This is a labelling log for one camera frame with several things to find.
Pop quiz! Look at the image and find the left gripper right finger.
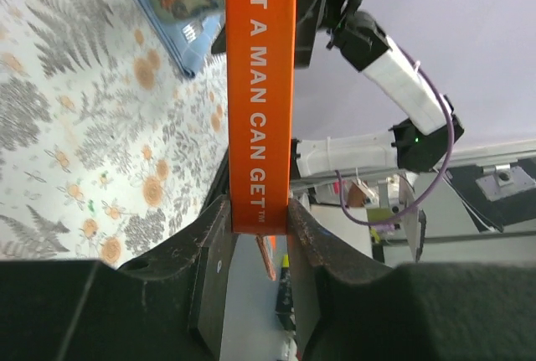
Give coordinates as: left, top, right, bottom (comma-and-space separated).
287, 200, 535, 360

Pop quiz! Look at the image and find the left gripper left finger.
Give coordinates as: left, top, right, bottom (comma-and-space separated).
1, 196, 235, 360

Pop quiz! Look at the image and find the orange Gillette razor pack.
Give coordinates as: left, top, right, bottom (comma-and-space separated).
226, 0, 296, 235

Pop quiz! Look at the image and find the silver fork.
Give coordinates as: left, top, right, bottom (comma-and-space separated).
181, 19, 204, 44

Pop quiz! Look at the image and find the floral table mat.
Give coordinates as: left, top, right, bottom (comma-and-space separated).
1, 0, 228, 266

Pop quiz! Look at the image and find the blue checked cloth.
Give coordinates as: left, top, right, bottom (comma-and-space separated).
137, 0, 224, 79

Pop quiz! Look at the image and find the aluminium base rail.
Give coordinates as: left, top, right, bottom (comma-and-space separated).
290, 139, 535, 189

